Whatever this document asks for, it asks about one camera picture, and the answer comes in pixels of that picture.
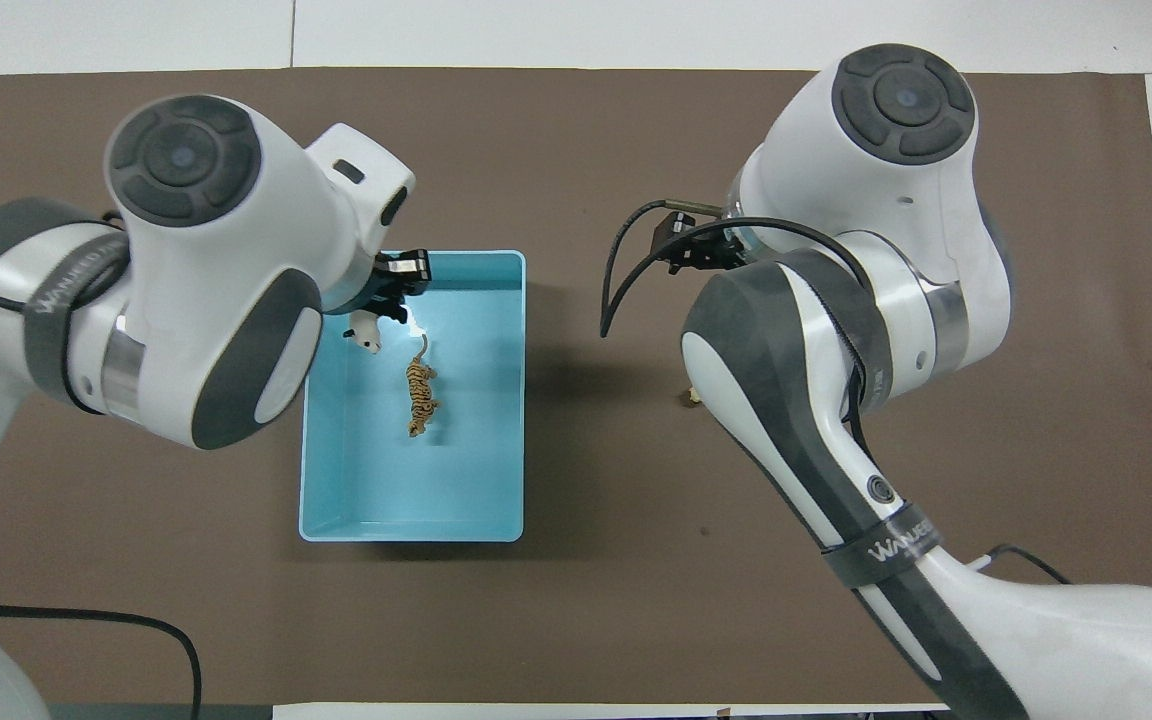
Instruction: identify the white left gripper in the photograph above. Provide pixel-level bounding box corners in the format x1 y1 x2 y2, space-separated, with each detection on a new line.
306 122 685 325

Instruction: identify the orange striped tiger toy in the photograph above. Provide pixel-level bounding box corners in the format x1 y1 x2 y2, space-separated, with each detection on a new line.
404 333 442 440

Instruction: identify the black and white panda toy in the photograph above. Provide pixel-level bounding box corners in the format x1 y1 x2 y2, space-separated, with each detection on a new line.
342 309 385 357

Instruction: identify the light blue plastic storage box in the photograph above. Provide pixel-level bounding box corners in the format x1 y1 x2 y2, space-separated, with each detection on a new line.
298 249 527 543

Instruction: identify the brown paper table mat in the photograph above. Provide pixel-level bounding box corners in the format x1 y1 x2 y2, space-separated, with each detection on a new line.
0 67 1152 706

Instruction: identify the black right arm base cable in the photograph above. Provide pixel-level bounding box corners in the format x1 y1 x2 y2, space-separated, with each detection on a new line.
974 543 1074 587

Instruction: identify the black arm base cable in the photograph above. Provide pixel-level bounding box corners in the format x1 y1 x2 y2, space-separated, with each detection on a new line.
974 543 1074 587
0 594 204 720

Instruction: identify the black left arm base cable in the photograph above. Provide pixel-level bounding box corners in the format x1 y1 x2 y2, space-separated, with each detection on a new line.
0 594 204 720

